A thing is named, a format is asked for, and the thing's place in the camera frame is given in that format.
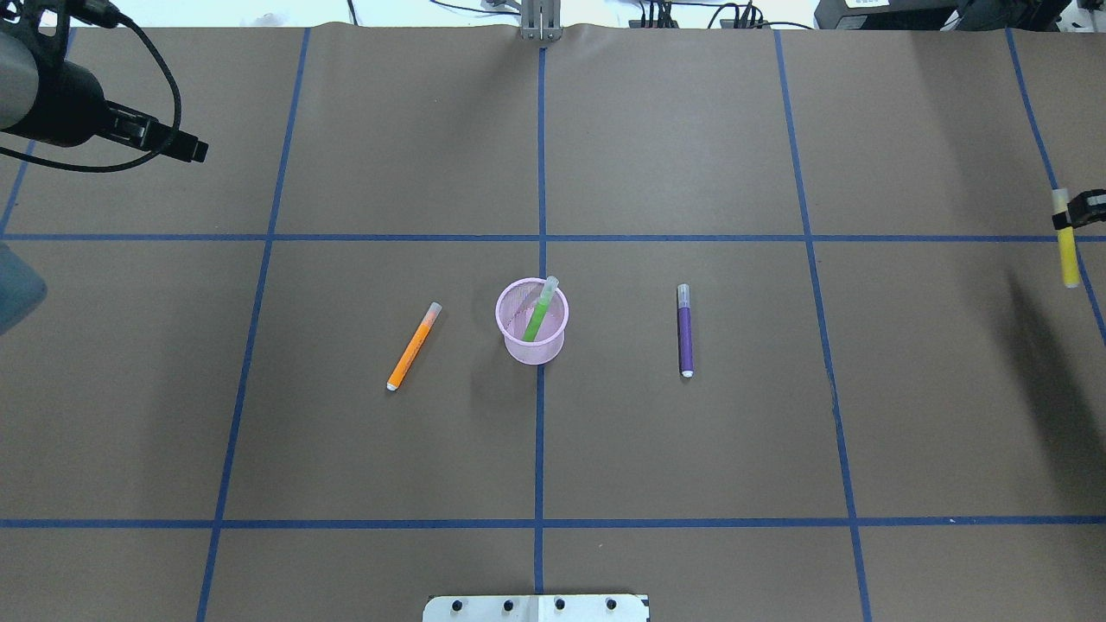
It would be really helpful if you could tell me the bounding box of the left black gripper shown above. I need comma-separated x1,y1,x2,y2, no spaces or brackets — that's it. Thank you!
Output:
17,1,209,164

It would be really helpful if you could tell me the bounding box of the yellow highlighter pen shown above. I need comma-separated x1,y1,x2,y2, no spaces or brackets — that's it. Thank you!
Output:
1052,188,1081,289

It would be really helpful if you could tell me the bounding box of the green highlighter pen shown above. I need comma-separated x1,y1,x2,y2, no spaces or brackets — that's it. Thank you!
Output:
521,276,559,343

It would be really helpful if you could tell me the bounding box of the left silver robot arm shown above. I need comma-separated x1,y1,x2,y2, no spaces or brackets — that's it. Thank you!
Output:
1,1,209,175

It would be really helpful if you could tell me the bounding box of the orange highlighter pen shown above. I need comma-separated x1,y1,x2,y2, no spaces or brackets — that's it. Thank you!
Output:
385,301,442,392

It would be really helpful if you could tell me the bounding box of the pink mesh pen holder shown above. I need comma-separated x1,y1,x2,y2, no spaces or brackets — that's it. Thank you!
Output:
494,276,570,366

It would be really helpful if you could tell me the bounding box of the purple marker pen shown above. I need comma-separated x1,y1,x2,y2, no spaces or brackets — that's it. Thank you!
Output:
677,283,695,379

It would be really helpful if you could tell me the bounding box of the black box with label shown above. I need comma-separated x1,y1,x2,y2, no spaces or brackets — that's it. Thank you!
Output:
814,1,957,31

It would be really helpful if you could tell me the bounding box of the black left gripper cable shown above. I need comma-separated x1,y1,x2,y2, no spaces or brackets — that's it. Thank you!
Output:
0,0,184,174

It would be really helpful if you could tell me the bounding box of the aluminium frame post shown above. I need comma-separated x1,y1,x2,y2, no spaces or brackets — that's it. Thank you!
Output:
514,0,563,42

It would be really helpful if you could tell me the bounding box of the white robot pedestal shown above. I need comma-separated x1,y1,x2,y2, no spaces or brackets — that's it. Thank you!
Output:
422,593,653,621

